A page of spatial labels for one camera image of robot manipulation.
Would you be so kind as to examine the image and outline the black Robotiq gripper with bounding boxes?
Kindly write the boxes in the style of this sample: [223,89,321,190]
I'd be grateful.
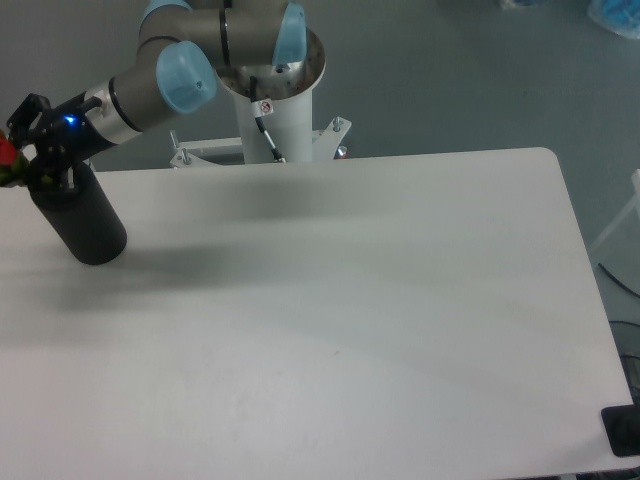
[6,93,115,193]

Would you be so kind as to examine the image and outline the red tulip bouquet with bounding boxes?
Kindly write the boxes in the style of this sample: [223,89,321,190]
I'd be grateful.
[1,131,54,189]

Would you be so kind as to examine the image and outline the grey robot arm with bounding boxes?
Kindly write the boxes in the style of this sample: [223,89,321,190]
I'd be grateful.
[1,1,308,191]

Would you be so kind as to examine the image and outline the black cylindrical vase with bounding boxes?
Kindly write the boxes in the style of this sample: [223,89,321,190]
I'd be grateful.
[28,163,128,266]

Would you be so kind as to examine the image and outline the blue plastic bag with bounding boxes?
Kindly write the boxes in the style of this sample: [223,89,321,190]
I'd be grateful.
[587,0,639,40]

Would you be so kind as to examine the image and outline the black device at table edge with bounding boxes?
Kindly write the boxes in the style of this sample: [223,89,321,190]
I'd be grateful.
[601,405,639,458]

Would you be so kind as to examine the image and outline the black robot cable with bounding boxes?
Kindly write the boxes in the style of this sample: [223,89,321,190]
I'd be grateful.
[249,75,287,164]

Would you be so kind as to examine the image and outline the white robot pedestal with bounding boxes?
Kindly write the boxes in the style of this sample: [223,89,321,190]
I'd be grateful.
[170,30,352,169]

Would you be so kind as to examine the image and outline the black cable on floor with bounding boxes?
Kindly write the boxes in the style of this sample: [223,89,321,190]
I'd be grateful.
[597,262,640,297]

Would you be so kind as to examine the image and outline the white frame at right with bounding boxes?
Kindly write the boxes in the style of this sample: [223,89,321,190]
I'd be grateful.
[588,170,639,255]

